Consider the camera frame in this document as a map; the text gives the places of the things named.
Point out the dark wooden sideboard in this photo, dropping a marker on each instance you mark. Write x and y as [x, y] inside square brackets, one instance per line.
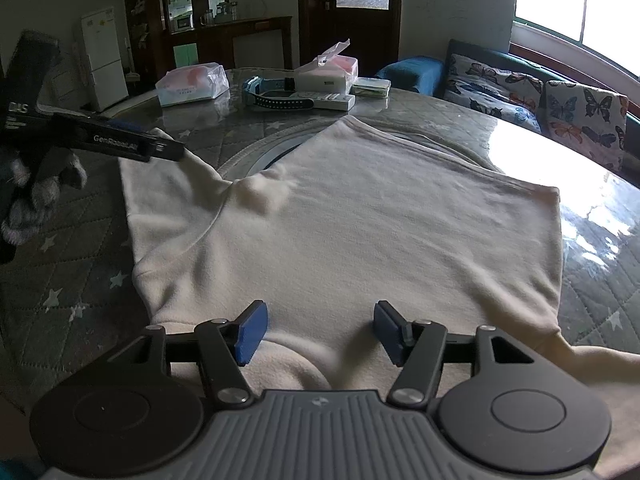
[215, 40]

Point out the butterfly print cushion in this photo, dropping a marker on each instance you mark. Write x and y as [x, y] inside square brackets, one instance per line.
[585, 120]
[492, 92]

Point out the pink soft tissue packet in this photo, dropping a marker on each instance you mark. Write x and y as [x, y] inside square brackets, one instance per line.
[190, 85]

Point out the glass jar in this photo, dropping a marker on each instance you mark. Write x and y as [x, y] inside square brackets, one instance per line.
[226, 11]

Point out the glass turntable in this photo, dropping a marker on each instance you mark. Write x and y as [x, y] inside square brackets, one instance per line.
[270, 157]

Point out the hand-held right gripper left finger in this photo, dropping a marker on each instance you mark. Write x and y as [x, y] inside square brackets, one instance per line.
[252, 332]

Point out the white refrigerator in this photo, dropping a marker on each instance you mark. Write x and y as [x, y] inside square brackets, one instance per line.
[102, 60]

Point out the white microwave oven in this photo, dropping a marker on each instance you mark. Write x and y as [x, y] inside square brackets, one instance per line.
[184, 22]

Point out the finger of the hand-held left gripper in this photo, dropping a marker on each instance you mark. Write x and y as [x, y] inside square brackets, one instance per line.
[167, 151]

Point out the blue sofa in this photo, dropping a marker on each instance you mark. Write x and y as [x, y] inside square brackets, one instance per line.
[410, 72]

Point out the cream sweatshirt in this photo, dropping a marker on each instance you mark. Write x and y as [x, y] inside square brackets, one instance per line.
[350, 220]

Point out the dark wooden door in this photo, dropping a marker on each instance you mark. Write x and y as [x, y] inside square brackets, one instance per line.
[315, 35]

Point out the white tissue box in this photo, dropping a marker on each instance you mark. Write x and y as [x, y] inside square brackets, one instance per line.
[320, 80]

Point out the dark wooden cabinet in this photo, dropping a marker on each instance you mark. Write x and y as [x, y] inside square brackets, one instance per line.
[150, 10]

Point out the green card pack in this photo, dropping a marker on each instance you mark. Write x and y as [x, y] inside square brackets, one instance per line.
[370, 87]

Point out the flat white box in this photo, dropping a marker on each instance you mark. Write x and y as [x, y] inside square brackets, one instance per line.
[330, 101]

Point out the person's left hand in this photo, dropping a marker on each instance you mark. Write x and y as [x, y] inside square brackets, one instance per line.
[45, 190]

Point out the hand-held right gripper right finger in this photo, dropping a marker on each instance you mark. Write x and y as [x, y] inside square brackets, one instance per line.
[390, 332]

